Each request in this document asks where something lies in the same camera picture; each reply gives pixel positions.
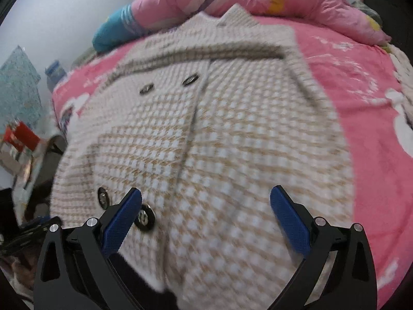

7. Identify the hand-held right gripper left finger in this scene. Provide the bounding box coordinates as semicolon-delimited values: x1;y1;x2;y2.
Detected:
34;187;152;310

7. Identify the grey-green cloth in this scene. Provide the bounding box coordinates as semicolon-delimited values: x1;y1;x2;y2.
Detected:
70;48;98;69

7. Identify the teal patterned cloth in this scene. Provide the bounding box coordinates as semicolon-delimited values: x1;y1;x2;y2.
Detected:
0;46;42;131

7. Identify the beige houndstooth knit cardigan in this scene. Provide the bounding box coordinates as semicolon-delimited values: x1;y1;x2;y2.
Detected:
52;3;355;310

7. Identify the checked cloth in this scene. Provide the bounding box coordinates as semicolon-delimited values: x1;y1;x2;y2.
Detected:
351;1;382;24

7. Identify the pink floral fleece blanket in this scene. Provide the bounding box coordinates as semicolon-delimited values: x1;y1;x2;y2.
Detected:
52;16;413;310

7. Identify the red box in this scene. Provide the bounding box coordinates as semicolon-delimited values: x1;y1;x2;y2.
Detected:
3;119;41;153

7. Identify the black glossy furniture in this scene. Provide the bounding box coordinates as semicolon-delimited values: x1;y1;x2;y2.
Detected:
25;135;181;310

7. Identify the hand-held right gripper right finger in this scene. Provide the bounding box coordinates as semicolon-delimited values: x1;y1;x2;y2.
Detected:
269;185;378;310

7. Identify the cream knitted throw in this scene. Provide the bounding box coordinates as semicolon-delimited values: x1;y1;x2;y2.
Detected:
386;43;413;104

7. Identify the black headboard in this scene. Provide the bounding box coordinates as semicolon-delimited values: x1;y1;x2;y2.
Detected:
364;0;399;41

